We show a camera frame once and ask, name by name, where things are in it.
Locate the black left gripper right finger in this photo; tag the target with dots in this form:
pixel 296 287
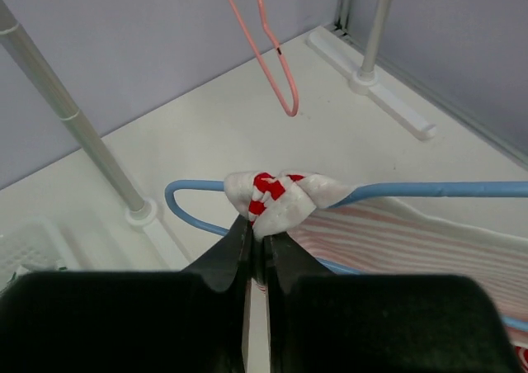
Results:
pixel 320 321

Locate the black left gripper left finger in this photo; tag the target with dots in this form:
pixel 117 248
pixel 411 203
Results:
pixel 192 320

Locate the grey clothes rack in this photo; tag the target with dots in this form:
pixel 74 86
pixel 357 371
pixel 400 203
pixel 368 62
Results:
pixel 140 212

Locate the clear plastic basket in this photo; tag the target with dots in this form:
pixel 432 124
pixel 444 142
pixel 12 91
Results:
pixel 34 245

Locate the red striped tank top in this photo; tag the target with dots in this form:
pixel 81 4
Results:
pixel 384 235

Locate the pink wire hanger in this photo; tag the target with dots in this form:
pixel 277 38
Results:
pixel 292 109

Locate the blue wire hanger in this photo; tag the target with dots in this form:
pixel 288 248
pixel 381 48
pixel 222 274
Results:
pixel 399 190

